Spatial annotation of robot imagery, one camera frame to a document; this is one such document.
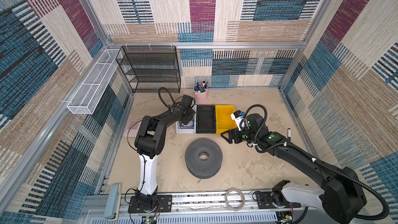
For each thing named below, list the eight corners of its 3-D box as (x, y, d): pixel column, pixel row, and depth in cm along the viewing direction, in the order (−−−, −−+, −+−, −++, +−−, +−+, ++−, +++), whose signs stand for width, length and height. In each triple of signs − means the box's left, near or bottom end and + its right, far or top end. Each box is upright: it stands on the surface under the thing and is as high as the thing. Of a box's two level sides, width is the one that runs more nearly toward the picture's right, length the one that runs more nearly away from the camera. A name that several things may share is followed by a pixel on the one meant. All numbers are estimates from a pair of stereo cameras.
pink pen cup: (193, 104, 114) (193, 94, 106) (194, 96, 119) (193, 86, 111) (207, 104, 114) (208, 94, 106) (207, 96, 119) (207, 86, 111)
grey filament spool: (185, 178, 82) (184, 175, 78) (187, 143, 95) (186, 138, 90) (222, 178, 82) (224, 175, 77) (219, 143, 95) (220, 138, 90)
